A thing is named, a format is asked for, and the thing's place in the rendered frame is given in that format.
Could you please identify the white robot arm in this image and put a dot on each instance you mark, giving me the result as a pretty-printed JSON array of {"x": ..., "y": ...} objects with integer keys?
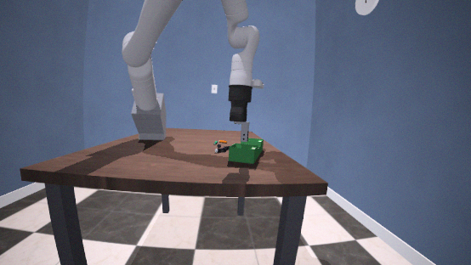
[{"x": 137, "y": 46}]

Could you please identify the green open-top bin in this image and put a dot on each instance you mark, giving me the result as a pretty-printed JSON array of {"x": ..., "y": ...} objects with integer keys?
[{"x": 246, "y": 152}]

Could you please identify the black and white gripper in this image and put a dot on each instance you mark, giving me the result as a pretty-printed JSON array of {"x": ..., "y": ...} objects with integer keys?
[{"x": 240, "y": 93}]

